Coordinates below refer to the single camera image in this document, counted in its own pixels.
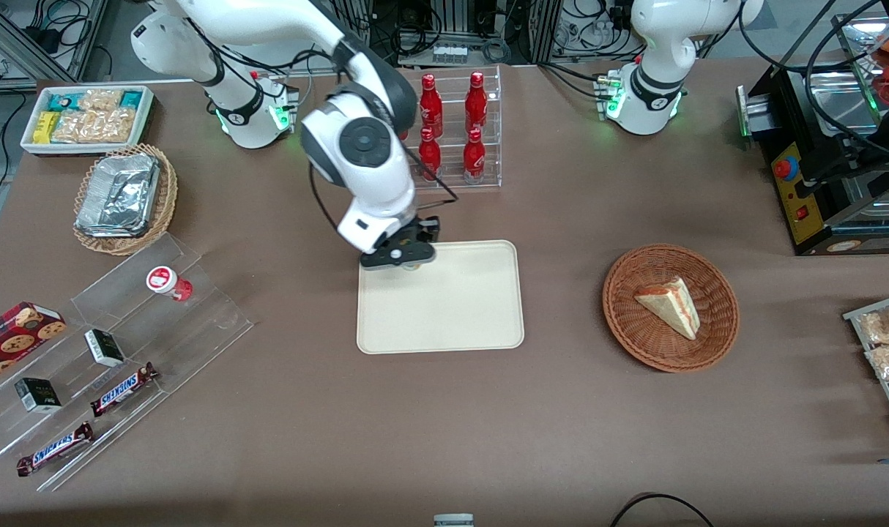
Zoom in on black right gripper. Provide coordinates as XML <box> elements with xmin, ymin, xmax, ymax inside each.
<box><xmin>381</xmin><ymin>216</ymin><xmax>442</xmax><ymax>255</ymax></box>

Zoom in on beige plastic tray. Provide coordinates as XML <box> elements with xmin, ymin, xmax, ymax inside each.
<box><xmin>357</xmin><ymin>240</ymin><xmax>525</xmax><ymax>355</ymax></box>

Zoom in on red gum bottle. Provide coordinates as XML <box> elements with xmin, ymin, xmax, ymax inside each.
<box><xmin>146</xmin><ymin>266</ymin><xmax>194</xmax><ymax>302</ymax></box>

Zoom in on silver foil tray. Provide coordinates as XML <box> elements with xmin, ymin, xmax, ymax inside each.
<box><xmin>75</xmin><ymin>152</ymin><xmax>160</xmax><ymax>239</ymax></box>

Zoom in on red cola bottle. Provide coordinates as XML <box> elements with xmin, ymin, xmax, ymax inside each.
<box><xmin>463</xmin><ymin>128</ymin><xmax>486</xmax><ymax>184</ymax></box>
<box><xmin>420</xmin><ymin>73</ymin><xmax>444</xmax><ymax>138</ymax></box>
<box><xmin>418</xmin><ymin>127</ymin><xmax>442</xmax><ymax>182</ymax></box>
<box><xmin>465</xmin><ymin>71</ymin><xmax>488</xmax><ymax>135</ymax></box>

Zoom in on clear acrylic bottle rack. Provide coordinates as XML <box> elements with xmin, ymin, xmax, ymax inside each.
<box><xmin>403</xmin><ymin>64</ymin><xmax>502</xmax><ymax>191</ymax></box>

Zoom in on clear acrylic stepped shelf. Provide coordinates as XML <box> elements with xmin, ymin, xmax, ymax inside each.
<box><xmin>0</xmin><ymin>233</ymin><xmax>255</xmax><ymax>493</ymax></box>

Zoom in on round brown wicker basket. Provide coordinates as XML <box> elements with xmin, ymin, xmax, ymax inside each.
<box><xmin>603</xmin><ymin>244</ymin><xmax>740</xmax><ymax>373</ymax></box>

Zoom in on light wicker basket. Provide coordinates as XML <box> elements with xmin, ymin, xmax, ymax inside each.
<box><xmin>73</xmin><ymin>143</ymin><xmax>179</xmax><ymax>256</ymax></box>

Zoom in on wrapped sandwich wedge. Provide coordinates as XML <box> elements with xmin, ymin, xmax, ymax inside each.
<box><xmin>634</xmin><ymin>276</ymin><xmax>702</xmax><ymax>341</ymax></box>

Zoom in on white plastic snack bin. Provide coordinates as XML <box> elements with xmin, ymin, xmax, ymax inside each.
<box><xmin>21</xmin><ymin>86</ymin><xmax>155</xmax><ymax>157</ymax></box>

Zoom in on small black box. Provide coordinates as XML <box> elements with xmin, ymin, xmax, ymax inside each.
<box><xmin>84</xmin><ymin>329</ymin><xmax>126</xmax><ymax>368</ymax></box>
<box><xmin>14</xmin><ymin>377</ymin><xmax>62</xmax><ymax>415</ymax></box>

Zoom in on Snickers chocolate bar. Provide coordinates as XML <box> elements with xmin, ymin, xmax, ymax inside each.
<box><xmin>16</xmin><ymin>422</ymin><xmax>94</xmax><ymax>477</ymax></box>
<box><xmin>90</xmin><ymin>362</ymin><xmax>159</xmax><ymax>418</ymax></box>

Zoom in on clear cracker bag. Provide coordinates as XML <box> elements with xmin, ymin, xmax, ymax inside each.
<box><xmin>53</xmin><ymin>89</ymin><xmax>137</xmax><ymax>144</ymax></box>

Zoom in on yellow snack packet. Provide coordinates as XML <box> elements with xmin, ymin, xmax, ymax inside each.
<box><xmin>33</xmin><ymin>111</ymin><xmax>62</xmax><ymax>145</ymax></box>

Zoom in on black sealing machine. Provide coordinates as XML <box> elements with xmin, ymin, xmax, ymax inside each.
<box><xmin>736</xmin><ymin>11</ymin><xmax>889</xmax><ymax>257</ymax></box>

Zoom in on red cookie box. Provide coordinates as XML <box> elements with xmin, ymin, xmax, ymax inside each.
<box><xmin>0</xmin><ymin>302</ymin><xmax>67</xmax><ymax>391</ymax></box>

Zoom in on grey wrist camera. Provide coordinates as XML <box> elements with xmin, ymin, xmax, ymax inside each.
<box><xmin>360</xmin><ymin>243</ymin><xmax>437</xmax><ymax>272</ymax></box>

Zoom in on black floor cable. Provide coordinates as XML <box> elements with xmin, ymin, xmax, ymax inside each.
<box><xmin>609</xmin><ymin>493</ymin><xmax>716</xmax><ymax>527</ymax></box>

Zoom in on grey wire rack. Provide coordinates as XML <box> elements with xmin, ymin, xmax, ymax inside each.
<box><xmin>843</xmin><ymin>291</ymin><xmax>889</xmax><ymax>449</ymax></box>

